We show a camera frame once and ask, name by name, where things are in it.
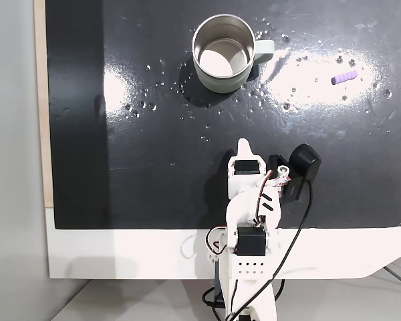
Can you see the light wooden board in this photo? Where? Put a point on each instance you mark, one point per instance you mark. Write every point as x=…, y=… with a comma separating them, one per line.
x=40, y=100

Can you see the black glossy mat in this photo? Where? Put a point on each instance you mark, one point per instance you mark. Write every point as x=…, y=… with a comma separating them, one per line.
x=120, y=150

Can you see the black oval camera box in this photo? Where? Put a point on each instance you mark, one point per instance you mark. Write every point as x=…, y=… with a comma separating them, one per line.
x=304, y=167

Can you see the purple ribbed pen grip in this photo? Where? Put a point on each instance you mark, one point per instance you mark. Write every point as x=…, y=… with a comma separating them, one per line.
x=344, y=77

